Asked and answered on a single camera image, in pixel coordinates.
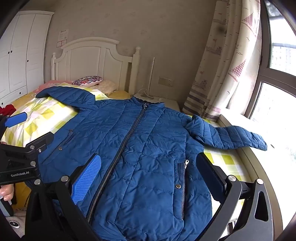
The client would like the blue puffer jacket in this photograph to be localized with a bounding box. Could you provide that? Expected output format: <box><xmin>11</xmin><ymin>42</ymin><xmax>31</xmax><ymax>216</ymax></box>
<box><xmin>25</xmin><ymin>86</ymin><xmax>268</xmax><ymax>241</ymax></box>

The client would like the white nightstand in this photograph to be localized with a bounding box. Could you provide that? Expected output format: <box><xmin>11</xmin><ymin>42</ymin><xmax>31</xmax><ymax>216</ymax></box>
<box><xmin>134</xmin><ymin>93</ymin><xmax>181</xmax><ymax>112</ymax></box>

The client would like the red cloth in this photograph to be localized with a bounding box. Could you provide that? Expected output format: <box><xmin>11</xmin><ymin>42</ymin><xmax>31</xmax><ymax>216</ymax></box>
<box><xmin>0</xmin><ymin>104</ymin><xmax>15</xmax><ymax>116</ymax></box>

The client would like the person's left hand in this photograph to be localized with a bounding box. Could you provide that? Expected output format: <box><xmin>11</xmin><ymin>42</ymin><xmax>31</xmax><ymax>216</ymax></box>
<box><xmin>0</xmin><ymin>185</ymin><xmax>15</xmax><ymax>202</ymax></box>

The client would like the white bed headboard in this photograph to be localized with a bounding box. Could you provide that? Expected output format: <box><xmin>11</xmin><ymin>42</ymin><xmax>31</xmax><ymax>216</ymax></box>
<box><xmin>51</xmin><ymin>37</ymin><xmax>141</xmax><ymax>95</ymax></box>

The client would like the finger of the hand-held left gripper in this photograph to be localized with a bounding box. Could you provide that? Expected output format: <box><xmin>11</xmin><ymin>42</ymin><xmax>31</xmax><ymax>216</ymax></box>
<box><xmin>5</xmin><ymin>112</ymin><xmax>28</xmax><ymax>128</ymax></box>
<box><xmin>24</xmin><ymin>132</ymin><xmax>55</xmax><ymax>160</ymax></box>

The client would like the wall paper notice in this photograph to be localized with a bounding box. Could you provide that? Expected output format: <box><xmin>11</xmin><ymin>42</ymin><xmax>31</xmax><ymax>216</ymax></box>
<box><xmin>57</xmin><ymin>28</ymin><xmax>70</xmax><ymax>48</ymax></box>

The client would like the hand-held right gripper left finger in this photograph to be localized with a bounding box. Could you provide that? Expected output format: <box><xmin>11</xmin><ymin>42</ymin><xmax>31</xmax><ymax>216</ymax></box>
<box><xmin>25</xmin><ymin>153</ymin><xmax>102</xmax><ymax>241</ymax></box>

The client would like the window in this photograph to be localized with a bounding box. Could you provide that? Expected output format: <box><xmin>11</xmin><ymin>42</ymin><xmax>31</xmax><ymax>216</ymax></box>
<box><xmin>245</xmin><ymin>0</ymin><xmax>296</xmax><ymax>163</ymax></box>

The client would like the beige pillow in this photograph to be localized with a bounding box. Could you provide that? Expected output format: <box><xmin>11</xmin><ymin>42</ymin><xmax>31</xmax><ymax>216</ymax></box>
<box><xmin>92</xmin><ymin>80</ymin><xmax>118</xmax><ymax>95</ymax></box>

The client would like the bed with yellow checked sheet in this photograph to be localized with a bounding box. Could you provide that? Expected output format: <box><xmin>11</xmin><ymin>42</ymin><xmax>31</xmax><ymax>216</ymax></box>
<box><xmin>0</xmin><ymin>80</ymin><xmax>255</xmax><ymax>241</ymax></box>

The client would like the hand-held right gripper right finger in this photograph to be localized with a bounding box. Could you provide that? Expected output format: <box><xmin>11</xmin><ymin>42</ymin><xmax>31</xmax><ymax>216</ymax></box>
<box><xmin>195</xmin><ymin>153</ymin><xmax>278</xmax><ymax>241</ymax></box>

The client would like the metal pole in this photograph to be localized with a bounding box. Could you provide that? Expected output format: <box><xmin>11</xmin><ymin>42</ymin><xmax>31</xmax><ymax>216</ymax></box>
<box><xmin>149</xmin><ymin>58</ymin><xmax>156</xmax><ymax>98</ymax></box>

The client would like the window sill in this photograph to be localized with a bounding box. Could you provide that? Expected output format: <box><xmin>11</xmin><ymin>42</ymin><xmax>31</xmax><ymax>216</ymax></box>
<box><xmin>218</xmin><ymin>113</ymin><xmax>296</xmax><ymax>232</ymax></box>

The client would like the patterned floral pillow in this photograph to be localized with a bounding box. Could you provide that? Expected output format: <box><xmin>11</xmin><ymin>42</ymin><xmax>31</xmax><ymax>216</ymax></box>
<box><xmin>72</xmin><ymin>75</ymin><xmax>103</xmax><ymax>88</ymax></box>

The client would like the printed curtain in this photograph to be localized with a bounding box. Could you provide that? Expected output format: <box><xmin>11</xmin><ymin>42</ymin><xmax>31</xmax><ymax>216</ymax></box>
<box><xmin>183</xmin><ymin>0</ymin><xmax>262</xmax><ymax>122</ymax></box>

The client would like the white wardrobe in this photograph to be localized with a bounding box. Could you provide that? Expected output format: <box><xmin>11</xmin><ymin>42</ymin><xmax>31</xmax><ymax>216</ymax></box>
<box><xmin>0</xmin><ymin>10</ymin><xmax>55</xmax><ymax>108</ymax></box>

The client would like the wall socket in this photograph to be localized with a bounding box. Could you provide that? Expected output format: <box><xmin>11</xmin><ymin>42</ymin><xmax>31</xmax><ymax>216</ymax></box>
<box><xmin>158</xmin><ymin>77</ymin><xmax>173</xmax><ymax>87</ymax></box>

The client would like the pink blanket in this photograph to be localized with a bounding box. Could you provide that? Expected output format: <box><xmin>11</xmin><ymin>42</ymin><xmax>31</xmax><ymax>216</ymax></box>
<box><xmin>38</xmin><ymin>80</ymin><xmax>74</xmax><ymax>92</ymax></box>

